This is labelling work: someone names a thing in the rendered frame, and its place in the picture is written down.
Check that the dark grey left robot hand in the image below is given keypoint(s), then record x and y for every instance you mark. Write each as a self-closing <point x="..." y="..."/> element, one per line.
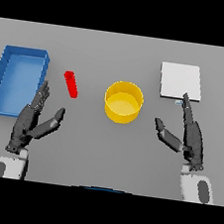
<point x="25" y="122"/>

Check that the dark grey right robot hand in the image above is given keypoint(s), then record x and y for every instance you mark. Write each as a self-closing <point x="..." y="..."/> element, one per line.
<point x="193" y="141"/>

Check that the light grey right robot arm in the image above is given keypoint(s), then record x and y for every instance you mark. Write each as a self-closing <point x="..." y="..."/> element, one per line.
<point x="196" y="188"/>

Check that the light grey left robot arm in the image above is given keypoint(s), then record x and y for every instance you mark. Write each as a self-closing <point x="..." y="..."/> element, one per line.
<point x="10" y="166"/>

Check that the red beaker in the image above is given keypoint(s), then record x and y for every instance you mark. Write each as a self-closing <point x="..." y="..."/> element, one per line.
<point x="71" y="84"/>

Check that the pale square measuring scale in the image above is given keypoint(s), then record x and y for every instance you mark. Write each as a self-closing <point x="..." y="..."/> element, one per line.
<point x="180" y="81"/>

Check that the yellow bowl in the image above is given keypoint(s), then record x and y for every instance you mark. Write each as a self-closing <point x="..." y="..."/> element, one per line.
<point x="123" y="103"/>

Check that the blue plastic tray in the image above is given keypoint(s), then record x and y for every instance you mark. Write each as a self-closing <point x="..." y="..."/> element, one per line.
<point x="18" y="81"/>

